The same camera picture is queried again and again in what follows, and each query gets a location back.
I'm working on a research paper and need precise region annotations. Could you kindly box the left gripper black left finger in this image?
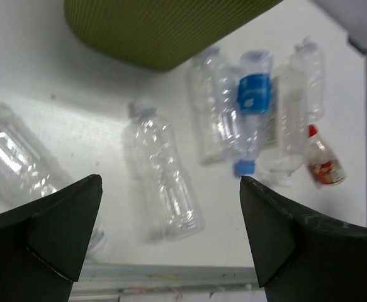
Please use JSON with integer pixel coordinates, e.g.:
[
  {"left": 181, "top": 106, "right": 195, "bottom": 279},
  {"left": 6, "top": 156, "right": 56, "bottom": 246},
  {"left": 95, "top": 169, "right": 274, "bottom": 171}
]
[{"left": 0, "top": 174, "right": 103, "bottom": 301}]

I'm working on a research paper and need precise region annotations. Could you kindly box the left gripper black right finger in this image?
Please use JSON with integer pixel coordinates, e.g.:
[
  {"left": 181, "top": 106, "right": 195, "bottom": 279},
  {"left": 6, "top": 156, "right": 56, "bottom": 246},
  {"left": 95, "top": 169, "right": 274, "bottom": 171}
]
[{"left": 240, "top": 177, "right": 367, "bottom": 301}]

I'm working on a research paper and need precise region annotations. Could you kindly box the white cap large clear bottle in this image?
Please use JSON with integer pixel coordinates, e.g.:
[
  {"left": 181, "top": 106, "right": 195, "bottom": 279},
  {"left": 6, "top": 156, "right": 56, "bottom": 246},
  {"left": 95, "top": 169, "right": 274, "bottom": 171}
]
[{"left": 257, "top": 74, "right": 307, "bottom": 187}]

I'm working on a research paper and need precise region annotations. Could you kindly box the clear ribbed plastic bottle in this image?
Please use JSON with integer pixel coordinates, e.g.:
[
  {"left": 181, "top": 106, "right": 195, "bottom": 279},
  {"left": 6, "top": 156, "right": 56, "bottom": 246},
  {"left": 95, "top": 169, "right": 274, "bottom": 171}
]
[{"left": 123, "top": 97, "right": 206, "bottom": 242}]

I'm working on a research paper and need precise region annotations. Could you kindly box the blue label plastic bottle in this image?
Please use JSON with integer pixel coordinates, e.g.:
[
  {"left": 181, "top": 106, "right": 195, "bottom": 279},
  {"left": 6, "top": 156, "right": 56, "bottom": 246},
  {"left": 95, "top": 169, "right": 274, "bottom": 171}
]
[{"left": 218, "top": 50, "right": 273, "bottom": 177}]

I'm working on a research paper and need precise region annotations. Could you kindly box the green mesh waste bin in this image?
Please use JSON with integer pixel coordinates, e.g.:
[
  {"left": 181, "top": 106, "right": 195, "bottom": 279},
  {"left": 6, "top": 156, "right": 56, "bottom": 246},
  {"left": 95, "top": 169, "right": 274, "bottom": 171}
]
[{"left": 64, "top": 0, "right": 279, "bottom": 71}]

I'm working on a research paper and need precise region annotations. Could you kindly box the small red cap bottle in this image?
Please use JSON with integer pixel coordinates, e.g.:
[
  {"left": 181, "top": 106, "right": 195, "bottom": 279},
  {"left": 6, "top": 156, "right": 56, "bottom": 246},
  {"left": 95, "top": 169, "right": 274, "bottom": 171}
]
[{"left": 307, "top": 124, "right": 346, "bottom": 186}]

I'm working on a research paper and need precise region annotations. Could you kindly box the aluminium table frame rail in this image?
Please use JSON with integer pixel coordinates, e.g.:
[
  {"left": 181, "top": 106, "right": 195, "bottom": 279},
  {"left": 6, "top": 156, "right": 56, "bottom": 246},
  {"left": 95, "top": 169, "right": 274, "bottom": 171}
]
[{"left": 71, "top": 263, "right": 259, "bottom": 300}]

